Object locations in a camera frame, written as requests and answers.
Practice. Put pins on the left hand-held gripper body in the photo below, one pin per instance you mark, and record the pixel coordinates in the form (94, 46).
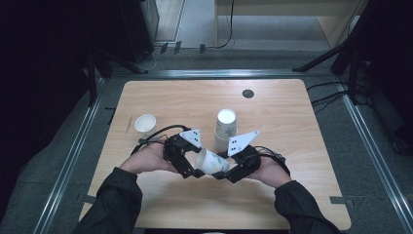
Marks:
(177, 148)

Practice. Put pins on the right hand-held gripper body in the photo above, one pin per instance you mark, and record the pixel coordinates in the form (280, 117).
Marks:
(248, 159)

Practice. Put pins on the single leaf-print paper cup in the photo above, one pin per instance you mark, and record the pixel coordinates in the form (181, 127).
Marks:
(145, 124)
(212, 162)

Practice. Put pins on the stack of white paper cups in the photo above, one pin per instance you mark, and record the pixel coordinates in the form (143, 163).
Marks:
(225, 130)

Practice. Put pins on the person's right hand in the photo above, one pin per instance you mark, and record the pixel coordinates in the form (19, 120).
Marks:
(271, 174)

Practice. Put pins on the person's left hand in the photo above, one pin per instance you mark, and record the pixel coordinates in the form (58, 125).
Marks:
(146, 161)

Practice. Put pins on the dark round table grommet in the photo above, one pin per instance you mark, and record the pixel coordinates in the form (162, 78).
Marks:
(248, 94)

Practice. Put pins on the black tape strip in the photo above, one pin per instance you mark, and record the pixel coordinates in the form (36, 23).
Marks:
(177, 47)
(202, 48)

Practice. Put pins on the grey tape piece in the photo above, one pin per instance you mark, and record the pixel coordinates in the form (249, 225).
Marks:
(88, 199)
(341, 201)

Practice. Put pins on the black tripod stand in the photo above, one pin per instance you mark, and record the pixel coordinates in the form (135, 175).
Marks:
(344, 52)
(92, 78)

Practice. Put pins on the black cabinet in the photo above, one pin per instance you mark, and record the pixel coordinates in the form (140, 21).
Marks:
(138, 29)

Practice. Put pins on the light wooden furniture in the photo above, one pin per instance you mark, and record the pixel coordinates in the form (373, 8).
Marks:
(331, 19)

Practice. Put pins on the metal floor rail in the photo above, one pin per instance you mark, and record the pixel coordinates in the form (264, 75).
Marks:
(373, 146)
(220, 73)
(69, 162)

